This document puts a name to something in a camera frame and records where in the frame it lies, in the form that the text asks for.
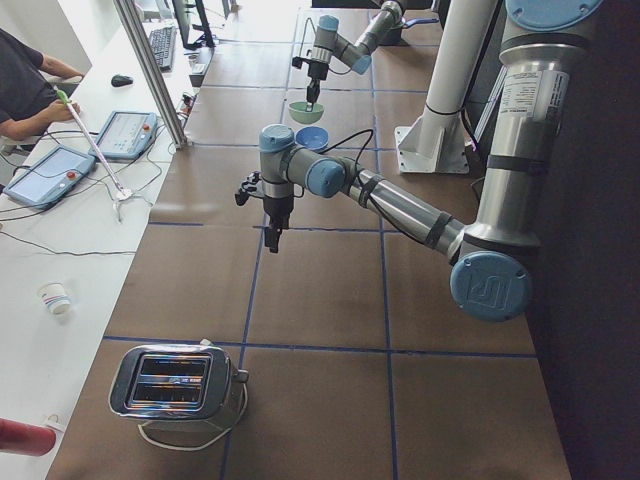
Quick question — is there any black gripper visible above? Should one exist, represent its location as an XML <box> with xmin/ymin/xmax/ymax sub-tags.
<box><xmin>263</xmin><ymin>195</ymin><xmax>294</xmax><ymax>252</ymax></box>
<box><xmin>306</xmin><ymin>60</ymin><xmax>329</xmax><ymax>103</ymax></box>

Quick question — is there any green bowl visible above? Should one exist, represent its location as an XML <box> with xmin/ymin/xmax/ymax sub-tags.
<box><xmin>288</xmin><ymin>101</ymin><xmax>325</xmax><ymax>125</ymax></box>

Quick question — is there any blue bowl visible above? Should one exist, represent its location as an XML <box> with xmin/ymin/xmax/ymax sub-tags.
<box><xmin>295</xmin><ymin>125</ymin><xmax>329</xmax><ymax>152</ymax></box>

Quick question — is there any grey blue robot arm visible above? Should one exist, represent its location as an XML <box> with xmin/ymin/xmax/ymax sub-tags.
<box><xmin>295</xmin><ymin>1</ymin><xmax>407</xmax><ymax>111</ymax></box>
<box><xmin>252</xmin><ymin>1</ymin><xmax>601</xmax><ymax>322</ymax></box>

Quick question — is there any blue saucepan with lid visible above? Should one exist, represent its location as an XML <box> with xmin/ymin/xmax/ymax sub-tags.
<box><xmin>385</xmin><ymin>18</ymin><xmax>439</xmax><ymax>46</ymax></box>

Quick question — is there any black monitor stand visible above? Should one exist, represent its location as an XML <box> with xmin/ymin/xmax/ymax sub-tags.
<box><xmin>172</xmin><ymin>0</ymin><xmax>215</xmax><ymax>51</ymax></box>

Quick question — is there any reacher grabber stick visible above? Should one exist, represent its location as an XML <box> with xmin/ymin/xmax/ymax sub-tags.
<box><xmin>53</xmin><ymin>86</ymin><xmax>153</xmax><ymax>223</ymax></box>

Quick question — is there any black keyboard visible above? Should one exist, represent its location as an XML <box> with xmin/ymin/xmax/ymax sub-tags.
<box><xmin>148</xmin><ymin>26</ymin><xmax>176</xmax><ymax>72</ymax></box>

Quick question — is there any chrome toaster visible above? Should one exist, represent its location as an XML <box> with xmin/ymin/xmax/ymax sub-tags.
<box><xmin>109</xmin><ymin>344</ymin><xmax>249</xmax><ymax>434</ymax></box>

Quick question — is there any far blue teach pendant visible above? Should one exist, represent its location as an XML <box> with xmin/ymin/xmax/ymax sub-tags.
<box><xmin>95</xmin><ymin>111</ymin><xmax>158</xmax><ymax>162</ymax></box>

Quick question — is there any blue teach pendant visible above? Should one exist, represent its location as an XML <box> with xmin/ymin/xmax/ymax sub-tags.
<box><xmin>95</xmin><ymin>111</ymin><xmax>158</xmax><ymax>162</ymax></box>
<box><xmin>4</xmin><ymin>145</ymin><xmax>95</xmax><ymax>209</ymax></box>

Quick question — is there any black computer mouse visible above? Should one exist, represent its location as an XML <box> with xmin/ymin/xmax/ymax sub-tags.
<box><xmin>110</xmin><ymin>75</ymin><xmax>133</xmax><ymax>88</ymax></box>

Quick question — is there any white paper cup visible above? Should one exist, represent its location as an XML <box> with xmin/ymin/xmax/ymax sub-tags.
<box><xmin>38</xmin><ymin>282</ymin><xmax>71</xmax><ymax>315</ymax></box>

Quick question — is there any near blue teach pendant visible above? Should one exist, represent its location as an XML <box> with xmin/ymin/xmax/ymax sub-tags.
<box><xmin>4</xmin><ymin>145</ymin><xmax>95</xmax><ymax>209</ymax></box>

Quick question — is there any seated person in black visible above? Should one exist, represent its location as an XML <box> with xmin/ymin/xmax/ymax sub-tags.
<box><xmin>1</xmin><ymin>30</ymin><xmax>84</xmax><ymax>141</ymax></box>

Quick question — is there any red cylinder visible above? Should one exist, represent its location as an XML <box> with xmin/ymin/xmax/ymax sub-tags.
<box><xmin>0</xmin><ymin>418</ymin><xmax>57</xmax><ymax>456</ymax></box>

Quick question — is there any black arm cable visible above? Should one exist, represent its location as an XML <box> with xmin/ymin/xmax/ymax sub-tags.
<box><xmin>302</xmin><ymin>17</ymin><xmax>319</xmax><ymax>59</ymax></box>
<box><xmin>294</xmin><ymin>128</ymin><xmax>376</xmax><ymax>199</ymax></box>

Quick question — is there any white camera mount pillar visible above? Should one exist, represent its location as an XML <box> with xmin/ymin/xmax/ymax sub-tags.
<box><xmin>395</xmin><ymin>0</ymin><xmax>499</xmax><ymax>174</ymax></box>

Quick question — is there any white toaster power cable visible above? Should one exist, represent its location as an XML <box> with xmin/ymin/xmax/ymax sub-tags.
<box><xmin>137</xmin><ymin>338</ymin><xmax>250</xmax><ymax>451</ymax></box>

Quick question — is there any aluminium frame post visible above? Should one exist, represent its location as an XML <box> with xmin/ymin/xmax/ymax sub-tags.
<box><xmin>113</xmin><ymin>0</ymin><xmax>188</xmax><ymax>150</ymax></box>

